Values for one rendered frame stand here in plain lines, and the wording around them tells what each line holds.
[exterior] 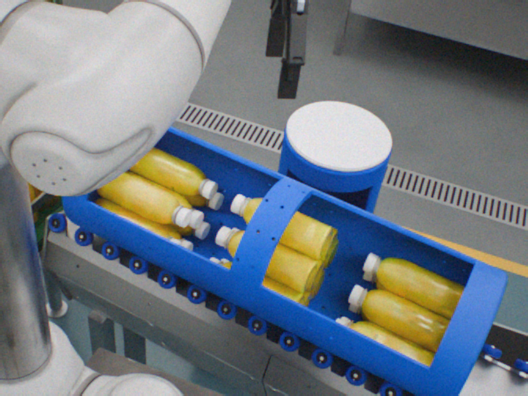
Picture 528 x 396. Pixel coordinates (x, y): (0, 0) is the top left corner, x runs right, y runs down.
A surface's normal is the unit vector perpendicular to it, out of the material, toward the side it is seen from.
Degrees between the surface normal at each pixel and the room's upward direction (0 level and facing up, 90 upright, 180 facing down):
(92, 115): 41
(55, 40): 14
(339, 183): 90
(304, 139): 0
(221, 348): 70
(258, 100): 0
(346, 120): 0
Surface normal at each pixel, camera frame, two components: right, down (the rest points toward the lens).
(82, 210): -0.46, 0.53
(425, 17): 0.10, -0.71
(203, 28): 0.90, -0.19
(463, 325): -0.18, -0.26
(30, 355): 0.70, 0.55
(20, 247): 0.86, 0.42
